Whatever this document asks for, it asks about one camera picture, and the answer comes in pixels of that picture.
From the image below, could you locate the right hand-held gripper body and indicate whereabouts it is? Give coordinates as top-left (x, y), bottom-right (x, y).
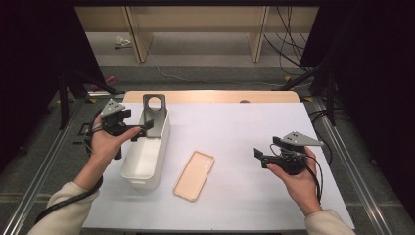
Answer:
top-left (260, 130), bottom-right (325, 175)

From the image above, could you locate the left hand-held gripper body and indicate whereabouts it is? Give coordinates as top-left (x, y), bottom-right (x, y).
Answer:
top-left (99, 98), bottom-right (147, 137)

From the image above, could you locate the white plastic storage bin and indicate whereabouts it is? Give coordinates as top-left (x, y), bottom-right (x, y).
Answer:
top-left (120, 107), bottom-right (171, 191)

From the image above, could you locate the beige phone case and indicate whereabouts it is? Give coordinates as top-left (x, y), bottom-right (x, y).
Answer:
top-left (172, 150), bottom-right (215, 203)

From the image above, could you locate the person's left hand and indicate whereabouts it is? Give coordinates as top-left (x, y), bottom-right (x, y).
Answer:
top-left (89, 115), bottom-right (142, 163)

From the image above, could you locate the person's right hand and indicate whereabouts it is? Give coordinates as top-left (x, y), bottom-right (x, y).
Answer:
top-left (267, 146), bottom-right (324, 217)

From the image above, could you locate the white table sheet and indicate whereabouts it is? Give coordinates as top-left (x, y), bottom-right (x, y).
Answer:
top-left (82, 102), bottom-right (356, 231)

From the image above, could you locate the pink object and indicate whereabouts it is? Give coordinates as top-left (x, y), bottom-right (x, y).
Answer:
top-left (89, 74), bottom-right (118, 93)

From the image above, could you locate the black metal stand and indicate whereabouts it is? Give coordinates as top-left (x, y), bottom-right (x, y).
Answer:
top-left (58, 69), bottom-right (125, 131)
top-left (280, 63), bottom-right (339, 127)

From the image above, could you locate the light wooden table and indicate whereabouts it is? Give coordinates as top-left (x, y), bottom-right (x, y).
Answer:
top-left (122, 90), bottom-right (301, 105)

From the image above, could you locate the crumpled white paper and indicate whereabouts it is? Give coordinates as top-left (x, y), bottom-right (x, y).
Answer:
top-left (115, 35), bottom-right (132, 50)

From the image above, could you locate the black curtain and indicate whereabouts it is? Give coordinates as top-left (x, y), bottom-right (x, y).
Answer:
top-left (0, 0), bottom-right (106, 172)
top-left (299, 0), bottom-right (415, 224)

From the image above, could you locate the light wooden shelf unit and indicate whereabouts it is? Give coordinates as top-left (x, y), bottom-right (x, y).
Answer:
top-left (74, 5), bottom-right (320, 64)

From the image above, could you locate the right hand-held gripper cable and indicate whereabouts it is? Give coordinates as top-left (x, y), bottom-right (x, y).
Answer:
top-left (303, 154), bottom-right (325, 204)

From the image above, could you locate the hand-held gripper cable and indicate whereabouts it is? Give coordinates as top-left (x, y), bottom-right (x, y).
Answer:
top-left (33, 112), bottom-right (105, 227)
top-left (303, 154), bottom-right (325, 204)

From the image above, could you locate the metal floor rail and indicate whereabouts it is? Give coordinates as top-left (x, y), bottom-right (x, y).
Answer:
top-left (311, 97), bottom-right (392, 235)
top-left (1, 97), bottom-right (86, 235)

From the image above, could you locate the left hand-held gripper cable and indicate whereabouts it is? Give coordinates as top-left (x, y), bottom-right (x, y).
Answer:
top-left (33, 112), bottom-right (105, 227)

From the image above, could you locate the bundle of black cables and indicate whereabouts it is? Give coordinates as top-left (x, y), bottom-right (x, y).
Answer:
top-left (262, 5), bottom-right (315, 75)

